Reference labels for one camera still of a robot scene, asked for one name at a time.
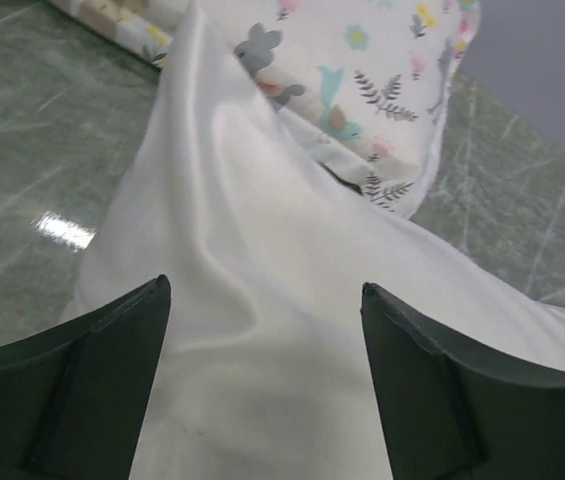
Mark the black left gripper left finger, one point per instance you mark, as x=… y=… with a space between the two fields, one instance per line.
x=73 y=398

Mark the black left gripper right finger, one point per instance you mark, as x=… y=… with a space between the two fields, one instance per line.
x=452 y=407

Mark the cream satin pillowcase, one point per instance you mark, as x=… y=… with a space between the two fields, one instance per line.
x=264 y=372

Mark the animal print patterned pillow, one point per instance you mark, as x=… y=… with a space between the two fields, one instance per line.
x=275 y=110

